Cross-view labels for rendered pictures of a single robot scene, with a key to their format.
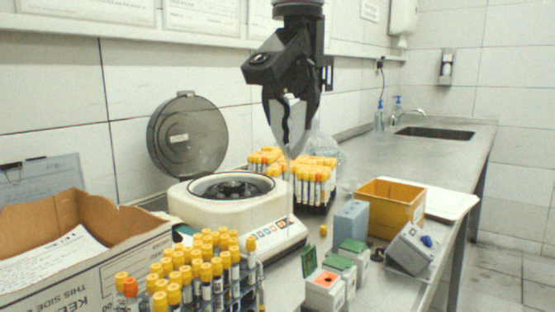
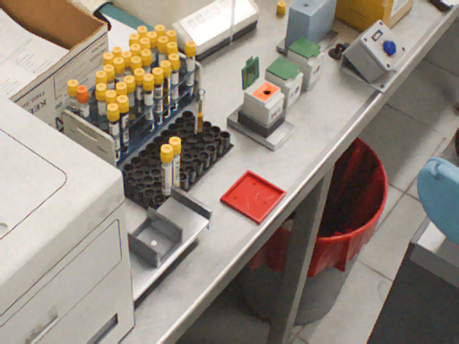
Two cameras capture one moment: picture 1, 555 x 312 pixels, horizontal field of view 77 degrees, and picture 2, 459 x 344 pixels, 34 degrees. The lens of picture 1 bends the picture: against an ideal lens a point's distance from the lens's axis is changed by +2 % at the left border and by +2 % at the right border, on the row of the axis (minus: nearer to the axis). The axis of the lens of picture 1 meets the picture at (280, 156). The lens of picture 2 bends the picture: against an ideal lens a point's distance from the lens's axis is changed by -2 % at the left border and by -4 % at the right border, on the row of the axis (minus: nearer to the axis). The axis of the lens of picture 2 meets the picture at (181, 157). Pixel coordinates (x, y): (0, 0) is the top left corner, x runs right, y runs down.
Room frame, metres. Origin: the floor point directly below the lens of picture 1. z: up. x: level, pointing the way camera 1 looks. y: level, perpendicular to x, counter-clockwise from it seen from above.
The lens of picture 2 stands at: (-0.37, 0.00, 1.72)
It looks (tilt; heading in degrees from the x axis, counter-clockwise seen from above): 48 degrees down; 4
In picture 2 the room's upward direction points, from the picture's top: 1 degrees clockwise
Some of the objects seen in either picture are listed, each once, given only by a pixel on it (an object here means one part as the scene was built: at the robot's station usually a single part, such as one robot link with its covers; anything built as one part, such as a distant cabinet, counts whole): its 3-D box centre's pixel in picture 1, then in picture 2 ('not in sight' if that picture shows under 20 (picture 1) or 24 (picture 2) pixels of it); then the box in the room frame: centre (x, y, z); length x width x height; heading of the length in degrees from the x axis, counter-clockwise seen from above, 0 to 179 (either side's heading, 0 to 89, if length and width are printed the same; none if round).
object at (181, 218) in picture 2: not in sight; (142, 253); (0.18, 0.08, 0.92); 0.21 x 0.07 x 0.05; 146
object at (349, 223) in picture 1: (351, 230); (311, 21); (0.66, -0.15, 0.92); 0.10 x 0.07 x 0.10; 148
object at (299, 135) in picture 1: (306, 128); not in sight; (0.51, -0.04, 1.16); 0.06 x 0.03 x 0.09; 147
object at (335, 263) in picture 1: (338, 279); (281, 84); (0.52, -0.10, 0.91); 0.05 x 0.04 x 0.07; 56
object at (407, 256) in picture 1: (402, 246); (364, 47); (0.62, -0.24, 0.92); 0.13 x 0.07 x 0.08; 56
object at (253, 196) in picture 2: not in sight; (253, 196); (0.31, -0.06, 0.88); 0.07 x 0.07 x 0.01; 56
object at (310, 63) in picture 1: (299, 54); not in sight; (0.53, -0.03, 1.27); 0.09 x 0.08 x 0.12; 147
